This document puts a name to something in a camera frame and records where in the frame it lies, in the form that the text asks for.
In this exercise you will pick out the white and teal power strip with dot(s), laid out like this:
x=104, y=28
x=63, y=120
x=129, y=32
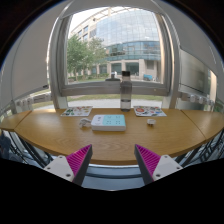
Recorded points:
x=108, y=122

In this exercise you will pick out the small colourful sticker sheet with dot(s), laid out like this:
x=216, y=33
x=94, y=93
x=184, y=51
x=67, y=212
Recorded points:
x=76, y=111

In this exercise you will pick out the large colourful sticker sheet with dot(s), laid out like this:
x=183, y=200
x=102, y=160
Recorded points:
x=149, y=111

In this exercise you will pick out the clear bottle with black cap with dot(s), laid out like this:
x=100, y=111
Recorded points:
x=126, y=93

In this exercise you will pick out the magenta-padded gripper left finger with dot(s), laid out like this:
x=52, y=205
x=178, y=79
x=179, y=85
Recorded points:
x=60, y=166

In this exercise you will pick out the small white charger block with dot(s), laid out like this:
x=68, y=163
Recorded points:
x=151, y=121

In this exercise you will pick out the white rail with round knobs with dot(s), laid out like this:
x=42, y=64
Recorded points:
x=33, y=99
x=193, y=98

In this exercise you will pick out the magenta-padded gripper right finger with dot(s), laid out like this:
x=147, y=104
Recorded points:
x=165, y=166

